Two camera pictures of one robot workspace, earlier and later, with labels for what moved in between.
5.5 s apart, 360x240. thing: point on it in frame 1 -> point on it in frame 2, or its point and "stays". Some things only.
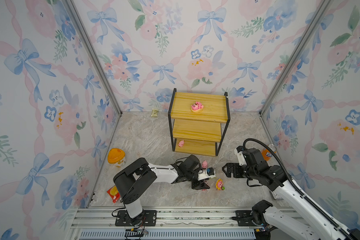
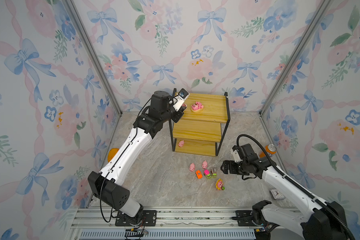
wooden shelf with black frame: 198,122 stays
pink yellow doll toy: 219,185 stays
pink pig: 197,107 stays
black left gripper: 198,186 -> 179,114
